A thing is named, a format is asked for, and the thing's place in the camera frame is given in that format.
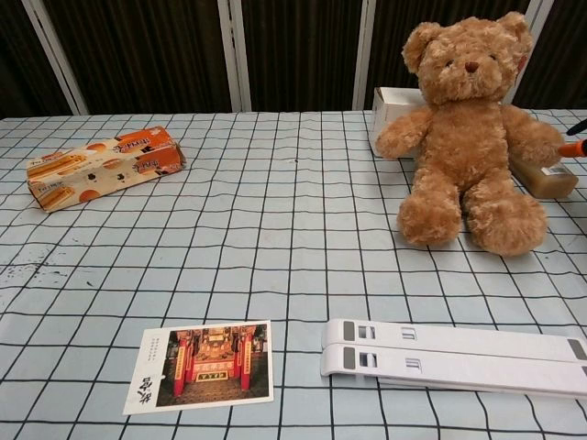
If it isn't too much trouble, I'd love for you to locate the right robot hand orange black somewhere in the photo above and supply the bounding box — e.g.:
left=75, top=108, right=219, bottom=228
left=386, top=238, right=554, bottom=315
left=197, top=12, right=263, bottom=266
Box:
left=556, top=118, right=587, bottom=160

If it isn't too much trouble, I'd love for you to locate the brown plush teddy bear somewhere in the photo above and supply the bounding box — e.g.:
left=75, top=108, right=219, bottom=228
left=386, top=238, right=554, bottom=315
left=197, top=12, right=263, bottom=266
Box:
left=374, top=11, right=568, bottom=258

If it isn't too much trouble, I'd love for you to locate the brown soap bar with barcode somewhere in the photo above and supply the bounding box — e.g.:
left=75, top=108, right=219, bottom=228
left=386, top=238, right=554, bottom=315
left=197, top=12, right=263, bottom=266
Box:
left=509, top=158, right=580, bottom=199

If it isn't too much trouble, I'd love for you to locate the white cardboard box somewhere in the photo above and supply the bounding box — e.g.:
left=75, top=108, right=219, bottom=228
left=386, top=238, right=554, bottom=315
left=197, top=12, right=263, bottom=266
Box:
left=371, top=85, right=426, bottom=160

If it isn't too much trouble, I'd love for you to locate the white folded laptop stand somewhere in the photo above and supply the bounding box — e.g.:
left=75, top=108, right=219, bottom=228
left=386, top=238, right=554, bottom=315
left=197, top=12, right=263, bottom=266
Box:
left=319, top=317, right=587, bottom=399

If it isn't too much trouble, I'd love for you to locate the blue grid tablecloth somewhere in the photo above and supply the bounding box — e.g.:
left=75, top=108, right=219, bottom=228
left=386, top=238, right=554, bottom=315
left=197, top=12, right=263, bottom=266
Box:
left=0, top=108, right=587, bottom=440

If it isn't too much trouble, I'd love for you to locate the temple photo postcard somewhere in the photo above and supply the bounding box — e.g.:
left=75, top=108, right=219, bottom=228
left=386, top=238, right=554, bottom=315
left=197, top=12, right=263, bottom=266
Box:
left=122, top=319, right=275, bottom=416

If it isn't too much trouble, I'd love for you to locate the orange biscuit box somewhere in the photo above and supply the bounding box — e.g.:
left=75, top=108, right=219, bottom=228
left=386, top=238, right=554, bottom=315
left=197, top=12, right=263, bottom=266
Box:
left=25, top=126, right=188, bottom=215

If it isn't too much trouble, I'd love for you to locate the white partition frame post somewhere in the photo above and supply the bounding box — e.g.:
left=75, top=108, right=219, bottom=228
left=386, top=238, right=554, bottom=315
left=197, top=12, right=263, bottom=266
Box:
left=216, top=0, right=255, bottom=113
left=502, top=0, right=557, bottom=110
left=351, top=0, right=378, bottom=111
left=20, top=0, right=90, bottom=116

